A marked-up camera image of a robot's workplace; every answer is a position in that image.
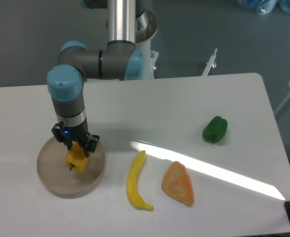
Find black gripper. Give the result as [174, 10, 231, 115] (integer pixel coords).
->
[51, 119, 100, 158]

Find yellow bell pepper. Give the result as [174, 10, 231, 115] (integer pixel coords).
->
[66, 143, 89, 173]

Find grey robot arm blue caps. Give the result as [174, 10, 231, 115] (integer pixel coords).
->
[46, 0, 145, 157]

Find beige round plate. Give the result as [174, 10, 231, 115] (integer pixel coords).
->
[37, 137, 106, 198]

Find green bell pepper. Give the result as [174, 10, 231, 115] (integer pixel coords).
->
[202, 116, 228, 143]

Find yellow banana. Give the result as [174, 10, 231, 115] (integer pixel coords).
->
[126, 150, 154, 211]

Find orange bread slice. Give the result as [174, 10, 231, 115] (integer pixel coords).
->
[161, 161, 194, 207]

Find white stand leg right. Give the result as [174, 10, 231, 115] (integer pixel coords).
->
[202, 48, 217, 77]

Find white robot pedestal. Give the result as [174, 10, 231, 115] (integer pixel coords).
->
[135, 8, 159, 79]

